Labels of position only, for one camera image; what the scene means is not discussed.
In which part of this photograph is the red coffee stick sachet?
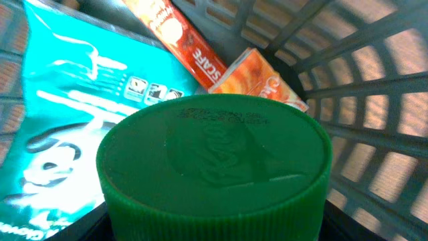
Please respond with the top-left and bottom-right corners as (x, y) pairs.
(124, 0), (227, 90)

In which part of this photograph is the orange snack box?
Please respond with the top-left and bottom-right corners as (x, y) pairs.
(208, 48), (308, 112)

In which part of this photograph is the green lid white jar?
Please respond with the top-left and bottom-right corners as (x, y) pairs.
(96, 94), (332, 240)

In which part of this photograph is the grey plastic mesh basket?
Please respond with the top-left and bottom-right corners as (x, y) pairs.
(0, 0), (428, 241)

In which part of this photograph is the green grip gloves package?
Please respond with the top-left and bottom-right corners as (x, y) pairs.
(1, 1), (199, 240)

